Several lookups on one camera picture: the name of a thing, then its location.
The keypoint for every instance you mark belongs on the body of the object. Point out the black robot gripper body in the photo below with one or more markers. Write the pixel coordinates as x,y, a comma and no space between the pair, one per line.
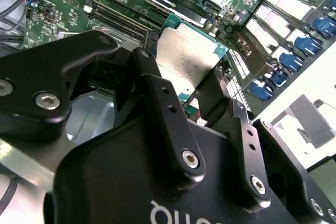
118,182

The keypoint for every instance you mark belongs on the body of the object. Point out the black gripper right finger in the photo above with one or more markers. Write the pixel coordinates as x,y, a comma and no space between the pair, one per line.
244,155

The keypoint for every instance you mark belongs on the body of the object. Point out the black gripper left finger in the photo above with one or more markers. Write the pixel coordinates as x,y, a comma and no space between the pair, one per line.
39,77

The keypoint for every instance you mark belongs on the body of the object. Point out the silver green CPU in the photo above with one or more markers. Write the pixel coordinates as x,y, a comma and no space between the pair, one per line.
183,51

